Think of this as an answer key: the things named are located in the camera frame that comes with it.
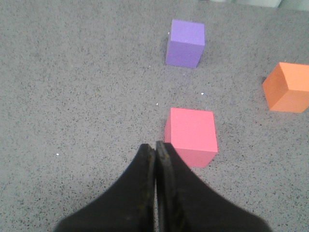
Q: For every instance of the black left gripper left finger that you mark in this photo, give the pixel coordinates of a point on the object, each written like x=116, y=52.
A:
x=127, y=206

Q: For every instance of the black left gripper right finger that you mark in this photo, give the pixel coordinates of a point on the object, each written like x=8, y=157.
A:
x=187, y=204

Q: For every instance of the orange foam cube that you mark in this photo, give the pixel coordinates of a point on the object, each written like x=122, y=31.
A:
x=287, y=88

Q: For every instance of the red foam cube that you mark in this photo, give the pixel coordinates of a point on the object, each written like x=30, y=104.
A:
x=193, y=135

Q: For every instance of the purple foam cube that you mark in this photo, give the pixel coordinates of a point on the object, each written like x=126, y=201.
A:
x=186, y=43

